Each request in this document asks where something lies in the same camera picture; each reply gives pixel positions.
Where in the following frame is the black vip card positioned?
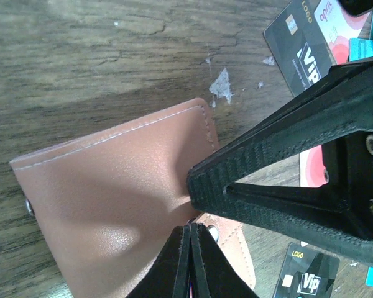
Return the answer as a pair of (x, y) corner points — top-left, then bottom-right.
(264, 1), (332, 96)
(273, 243), (340, 298)

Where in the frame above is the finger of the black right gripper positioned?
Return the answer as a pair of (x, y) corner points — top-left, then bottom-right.
(187, 61), (373, 240)

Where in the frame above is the black VIP card left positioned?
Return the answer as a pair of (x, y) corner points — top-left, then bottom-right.
(264, 1), (332, 96)

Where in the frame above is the black VIP card lower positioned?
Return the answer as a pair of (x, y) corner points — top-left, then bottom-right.
(273, 243), (340, 298)

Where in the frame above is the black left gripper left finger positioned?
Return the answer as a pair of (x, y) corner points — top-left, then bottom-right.
(127, 225), (191, 298)

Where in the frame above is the white red circle card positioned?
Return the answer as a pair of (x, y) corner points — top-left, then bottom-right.
(314, 0), (369, 64)
(300, 145), (326, 187)

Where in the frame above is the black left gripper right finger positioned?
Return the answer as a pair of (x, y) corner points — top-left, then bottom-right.
(190, 223), (257, 297)

